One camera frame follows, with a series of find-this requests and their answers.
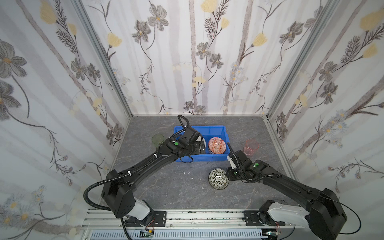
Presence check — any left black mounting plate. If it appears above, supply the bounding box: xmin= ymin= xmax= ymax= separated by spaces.
xmin=124 ymin=211 xmax=167 ymax=228

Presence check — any green glass cup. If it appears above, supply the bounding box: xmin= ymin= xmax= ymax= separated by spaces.
xmin=151 ymin=134 xmax=165 ymax=148

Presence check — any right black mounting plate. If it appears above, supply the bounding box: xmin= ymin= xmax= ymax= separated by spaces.
xmin=243 ymin=211 xmax=271 ymax=227

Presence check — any black mounting plate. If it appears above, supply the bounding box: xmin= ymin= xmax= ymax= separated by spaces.
xmin=124 ymin=211 xmax=167 ymax=228
xmin=243 ymin=211 xmax=271 ymax=227

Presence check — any pink glass cup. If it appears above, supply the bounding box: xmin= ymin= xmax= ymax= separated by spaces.
xmin=244 ymin=139 xmax=260 ymax=157

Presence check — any white slotted cable duct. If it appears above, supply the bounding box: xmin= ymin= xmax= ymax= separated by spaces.
xmin=88 ymin=229 xmax=268 ymax=240

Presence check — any black white floral bowl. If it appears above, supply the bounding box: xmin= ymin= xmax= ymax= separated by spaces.
xmin=209 ymin=168 xmax=229 ymax=190

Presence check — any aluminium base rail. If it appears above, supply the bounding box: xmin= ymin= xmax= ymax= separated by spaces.
xmin=80 ymin=209 xmax=317 ymax=240

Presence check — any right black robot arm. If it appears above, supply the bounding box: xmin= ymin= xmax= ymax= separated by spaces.
xmin=227 ymin=149 xmax=348 ymax=240

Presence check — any red patterned bottom bowl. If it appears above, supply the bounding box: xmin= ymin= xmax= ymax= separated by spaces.
xmin=208 ymin=137 xmax=227 ymax=155

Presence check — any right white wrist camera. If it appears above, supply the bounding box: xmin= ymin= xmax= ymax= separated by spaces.
xmin=227 ymin=155 xmax=237 ymax=169

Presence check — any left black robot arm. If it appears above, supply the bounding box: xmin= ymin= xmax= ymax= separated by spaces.
xmin=83 ymin=115 xmax=206 ymax=221

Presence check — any blue plastic bin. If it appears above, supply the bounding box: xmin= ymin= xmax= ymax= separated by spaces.
xmin=192 ymin=126 xmax=230 ymax=162

